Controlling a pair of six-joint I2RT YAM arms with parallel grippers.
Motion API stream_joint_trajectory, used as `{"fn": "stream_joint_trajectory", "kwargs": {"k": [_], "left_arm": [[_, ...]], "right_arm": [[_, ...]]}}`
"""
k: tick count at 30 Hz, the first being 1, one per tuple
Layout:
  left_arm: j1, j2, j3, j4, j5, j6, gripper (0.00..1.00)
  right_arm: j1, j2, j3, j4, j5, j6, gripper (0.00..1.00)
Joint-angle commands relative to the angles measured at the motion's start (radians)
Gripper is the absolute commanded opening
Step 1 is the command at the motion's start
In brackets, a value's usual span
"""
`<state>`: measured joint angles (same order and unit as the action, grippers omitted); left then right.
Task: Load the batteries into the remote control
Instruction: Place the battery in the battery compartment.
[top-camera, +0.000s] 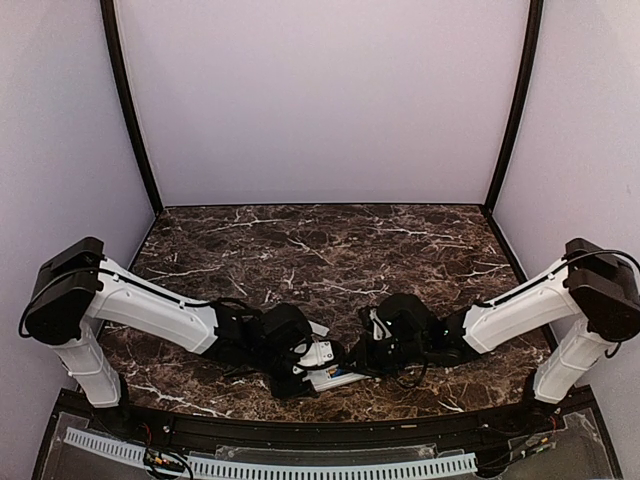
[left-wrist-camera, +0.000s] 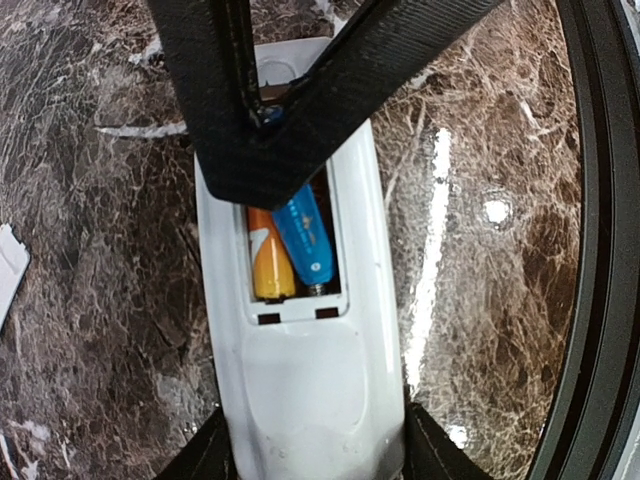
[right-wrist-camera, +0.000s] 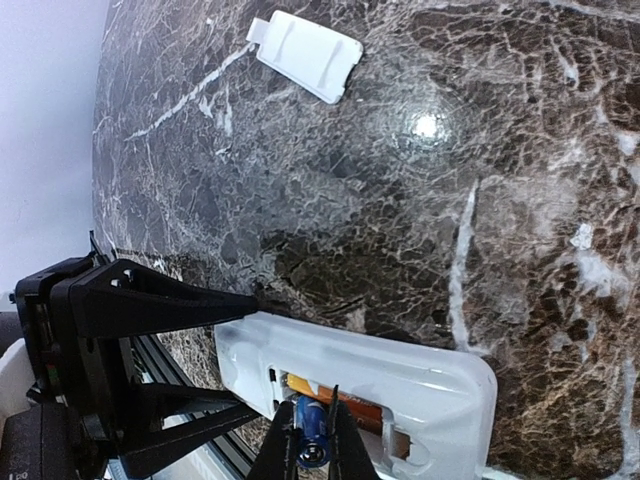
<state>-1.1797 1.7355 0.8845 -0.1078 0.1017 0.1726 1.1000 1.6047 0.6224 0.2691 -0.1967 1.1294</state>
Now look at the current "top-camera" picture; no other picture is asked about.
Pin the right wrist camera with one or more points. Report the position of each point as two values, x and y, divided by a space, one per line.
374 327

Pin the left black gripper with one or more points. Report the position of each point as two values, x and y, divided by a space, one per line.
292 390

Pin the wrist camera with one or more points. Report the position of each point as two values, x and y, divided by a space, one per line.
321 356
374 327

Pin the white battery cover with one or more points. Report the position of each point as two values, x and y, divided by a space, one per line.
318 329

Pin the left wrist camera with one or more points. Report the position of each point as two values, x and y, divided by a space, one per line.
321 356

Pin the left black frame post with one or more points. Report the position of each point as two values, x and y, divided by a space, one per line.
126 101

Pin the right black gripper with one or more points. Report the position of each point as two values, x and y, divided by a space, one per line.
366 363

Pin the white slotted cable duct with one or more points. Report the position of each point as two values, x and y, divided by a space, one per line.
249 463

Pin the white remote control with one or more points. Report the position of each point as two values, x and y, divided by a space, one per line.
322 381

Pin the black frame post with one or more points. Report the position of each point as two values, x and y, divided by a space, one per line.
126 101
526 64

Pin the black front rail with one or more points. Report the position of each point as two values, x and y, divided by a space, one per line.
482 428

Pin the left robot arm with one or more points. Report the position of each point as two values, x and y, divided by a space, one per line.
81 284

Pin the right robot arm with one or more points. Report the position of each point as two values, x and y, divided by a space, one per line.
596 288

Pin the right black frame post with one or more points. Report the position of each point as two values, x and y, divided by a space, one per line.
526 64

